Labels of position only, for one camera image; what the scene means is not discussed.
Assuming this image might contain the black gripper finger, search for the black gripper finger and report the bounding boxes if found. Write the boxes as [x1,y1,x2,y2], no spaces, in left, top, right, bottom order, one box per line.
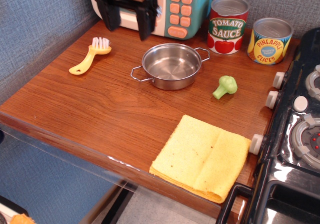
[96,0,121,31]
[136,8,158,41]

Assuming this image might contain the yellow dish brush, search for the yellow dish brush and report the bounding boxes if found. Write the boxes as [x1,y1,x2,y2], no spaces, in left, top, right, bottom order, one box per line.
[69,37,112,75]

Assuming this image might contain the small metal pot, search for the small metal pot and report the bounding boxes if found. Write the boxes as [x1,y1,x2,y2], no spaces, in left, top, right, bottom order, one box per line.
[130,43,211,91]

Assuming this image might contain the toy microwave oven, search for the toy microwave oven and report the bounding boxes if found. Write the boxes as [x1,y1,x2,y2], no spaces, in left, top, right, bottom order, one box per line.
[91,0,212,40]

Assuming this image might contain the tomato sauce can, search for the tomato sauce can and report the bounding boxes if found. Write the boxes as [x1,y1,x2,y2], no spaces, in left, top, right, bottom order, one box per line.
[207,0,250,55]

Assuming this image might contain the green toy broccoli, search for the green toy broccoli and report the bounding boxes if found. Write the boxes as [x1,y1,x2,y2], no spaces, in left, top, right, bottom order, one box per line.
[212,75,238,100]

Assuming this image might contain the pineapple slices can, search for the pineapple slices can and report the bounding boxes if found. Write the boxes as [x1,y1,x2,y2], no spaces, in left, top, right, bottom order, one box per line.
[247,17,294,65]

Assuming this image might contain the white stove knob back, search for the white stove knob back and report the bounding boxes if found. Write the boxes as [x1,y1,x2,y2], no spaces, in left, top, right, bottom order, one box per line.
[272,72,286,90]

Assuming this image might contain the white stove knob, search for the white stove knob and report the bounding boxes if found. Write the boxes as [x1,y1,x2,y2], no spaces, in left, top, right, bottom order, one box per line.
[272,72,286,90]
[265,91,279,109]
[249,134,264,155]

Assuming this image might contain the white stove knob middle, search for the white stove knob middle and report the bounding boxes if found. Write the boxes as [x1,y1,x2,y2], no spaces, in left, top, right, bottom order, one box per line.
[265,91,279,109]

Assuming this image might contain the yellow folded cloth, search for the yellow folded cloth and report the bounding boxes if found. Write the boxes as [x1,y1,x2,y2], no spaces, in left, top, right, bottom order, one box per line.
[149,115,251,204]

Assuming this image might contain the white stove knob front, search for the white stove knob front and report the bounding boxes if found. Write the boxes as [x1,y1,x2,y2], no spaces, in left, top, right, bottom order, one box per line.
[249,134,264,155]

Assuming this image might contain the black toy stove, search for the black toy stove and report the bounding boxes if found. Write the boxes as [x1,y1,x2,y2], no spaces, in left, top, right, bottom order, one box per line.
[216,28,320,224]

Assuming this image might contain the orange object bottom corner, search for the orange object bottom corner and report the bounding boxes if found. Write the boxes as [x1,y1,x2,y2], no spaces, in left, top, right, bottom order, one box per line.
[0,196,36,224]

